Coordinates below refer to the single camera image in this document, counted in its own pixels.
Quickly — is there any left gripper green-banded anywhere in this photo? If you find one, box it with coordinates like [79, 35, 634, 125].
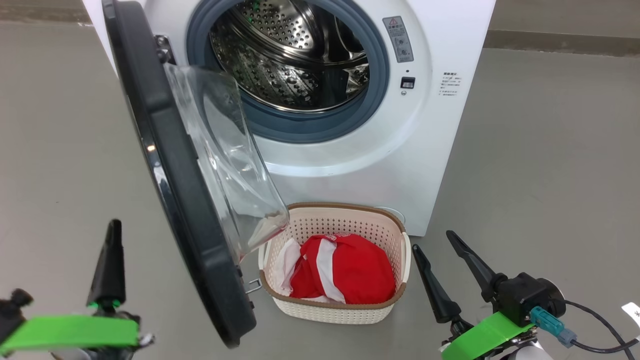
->
[0, 219, 142, 356]

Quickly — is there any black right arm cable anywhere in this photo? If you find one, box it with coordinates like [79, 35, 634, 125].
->
[562, 300, 640, 355]

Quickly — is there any red and white garment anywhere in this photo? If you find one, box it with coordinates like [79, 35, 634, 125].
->
[274, 232, 397, 305]

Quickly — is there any white cable tag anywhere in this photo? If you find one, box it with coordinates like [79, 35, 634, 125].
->
[621, 301, 640, 329]

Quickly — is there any black-rimmed glass washer door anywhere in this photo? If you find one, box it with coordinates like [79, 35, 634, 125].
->
[101, 0, 291, 349]

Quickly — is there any cream perforated laundry basket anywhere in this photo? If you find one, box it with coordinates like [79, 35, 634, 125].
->
[257, 202, 412, 325]

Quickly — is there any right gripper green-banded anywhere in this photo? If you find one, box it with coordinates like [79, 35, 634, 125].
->
[411, 230, 538, 360]

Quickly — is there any teal right camera connector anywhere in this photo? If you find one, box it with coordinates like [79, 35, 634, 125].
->
[530, 306, 577, 349]

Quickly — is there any white front-load washing machine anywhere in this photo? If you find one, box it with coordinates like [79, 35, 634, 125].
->
[82, 0, 497, 237]

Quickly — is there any grey warning label sticker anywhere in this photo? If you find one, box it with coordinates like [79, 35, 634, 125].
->
[382, 16, 415, 64]

